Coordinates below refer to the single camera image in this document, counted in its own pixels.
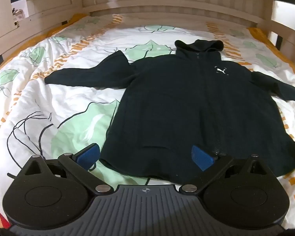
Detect orange bed sheet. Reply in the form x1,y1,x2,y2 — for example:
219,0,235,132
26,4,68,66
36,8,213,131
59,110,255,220
0,12,295,236

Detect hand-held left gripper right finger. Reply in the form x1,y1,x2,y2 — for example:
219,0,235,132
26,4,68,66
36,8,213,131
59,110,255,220
181,144,279,195

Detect black hooded jacket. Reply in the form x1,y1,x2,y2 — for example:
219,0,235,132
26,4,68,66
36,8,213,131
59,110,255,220
44,39,295,185

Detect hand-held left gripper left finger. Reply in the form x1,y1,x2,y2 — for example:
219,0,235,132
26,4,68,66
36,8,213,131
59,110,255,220
23,143,114,195

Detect white leaf printed blanket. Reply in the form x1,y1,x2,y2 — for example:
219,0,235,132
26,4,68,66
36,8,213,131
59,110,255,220
0,13,295,230

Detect light wooden bed frame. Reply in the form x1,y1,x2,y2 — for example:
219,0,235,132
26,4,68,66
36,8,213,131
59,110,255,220
0,0,295,79

